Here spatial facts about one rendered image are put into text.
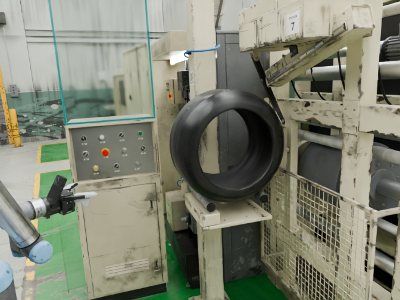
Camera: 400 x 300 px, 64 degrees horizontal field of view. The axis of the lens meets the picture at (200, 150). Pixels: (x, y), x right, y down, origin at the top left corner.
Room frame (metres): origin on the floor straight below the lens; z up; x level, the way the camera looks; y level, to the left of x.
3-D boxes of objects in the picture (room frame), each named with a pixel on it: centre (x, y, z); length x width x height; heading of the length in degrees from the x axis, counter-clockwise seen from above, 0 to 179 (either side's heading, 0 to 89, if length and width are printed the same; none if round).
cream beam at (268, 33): (1.61, -0.45, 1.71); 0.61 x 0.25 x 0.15; 16
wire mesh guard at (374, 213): (1.52, -0.51, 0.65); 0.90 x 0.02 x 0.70; 16
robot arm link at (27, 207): (1.11, 0.69, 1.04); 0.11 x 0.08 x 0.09; 141
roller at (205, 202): (1.61, 0.01, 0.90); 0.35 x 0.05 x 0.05; 16
